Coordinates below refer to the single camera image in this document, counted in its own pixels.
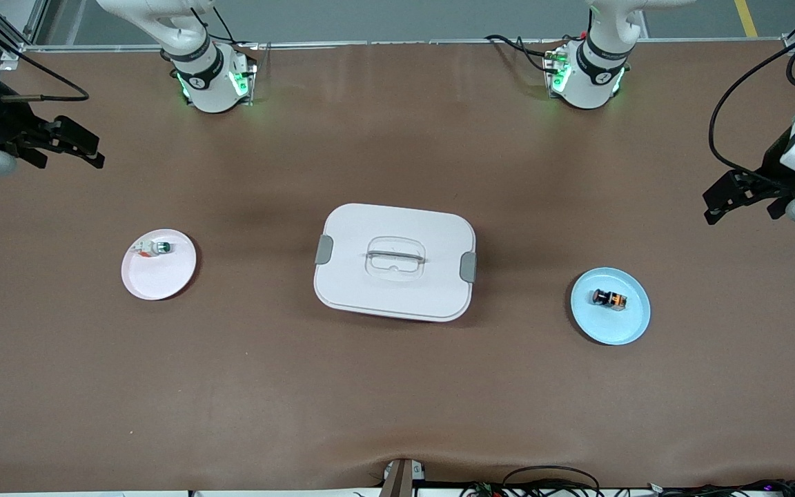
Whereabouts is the silver table edge rail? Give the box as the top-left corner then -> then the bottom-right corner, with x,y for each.
21,38 -> 785,55

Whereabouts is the tangled black cable bundle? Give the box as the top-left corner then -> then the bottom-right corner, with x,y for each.
460,480 -> 795,497

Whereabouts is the white lidded box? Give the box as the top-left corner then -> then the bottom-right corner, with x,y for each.
313,203 -> 477,323

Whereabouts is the black looped cable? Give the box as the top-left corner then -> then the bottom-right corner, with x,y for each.
501,465 -> 603,497

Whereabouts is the light blue round plate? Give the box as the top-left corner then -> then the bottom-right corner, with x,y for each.
570,267 -> 651,346

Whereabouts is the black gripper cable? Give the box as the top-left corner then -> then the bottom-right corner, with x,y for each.
708,31 -> 795,184
0,0 -> 90,103

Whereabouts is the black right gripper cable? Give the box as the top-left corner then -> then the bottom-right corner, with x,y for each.
0,0 -> 90,103

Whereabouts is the black arm base cable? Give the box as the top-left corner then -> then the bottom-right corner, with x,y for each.
484,31 -> 581,73

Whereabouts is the pink round plate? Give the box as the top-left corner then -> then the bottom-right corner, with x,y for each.
121,228 -> 197,301

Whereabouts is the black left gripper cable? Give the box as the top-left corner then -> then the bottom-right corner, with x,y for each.
708,31 -> 795,184

